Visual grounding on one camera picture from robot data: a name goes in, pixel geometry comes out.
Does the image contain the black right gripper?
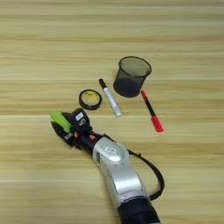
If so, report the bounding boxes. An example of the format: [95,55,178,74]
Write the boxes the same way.
[50,111,104,156]

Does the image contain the green rectangular block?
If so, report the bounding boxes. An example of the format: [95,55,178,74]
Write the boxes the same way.
[49,110,73,134]

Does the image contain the black adhesive tape roll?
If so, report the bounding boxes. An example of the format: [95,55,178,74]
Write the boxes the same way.
[78,88,103,111]

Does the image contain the white marker with black cap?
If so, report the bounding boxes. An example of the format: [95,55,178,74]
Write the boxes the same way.
[98,78,123,118]

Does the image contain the black mesh pen cup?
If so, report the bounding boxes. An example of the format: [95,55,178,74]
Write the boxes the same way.
[113,56,152,98]

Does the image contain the red and black pen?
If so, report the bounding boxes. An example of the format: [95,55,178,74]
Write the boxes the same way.
[140,89,165,133]

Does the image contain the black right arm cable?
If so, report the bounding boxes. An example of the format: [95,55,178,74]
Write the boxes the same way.
[126,148,166,202]

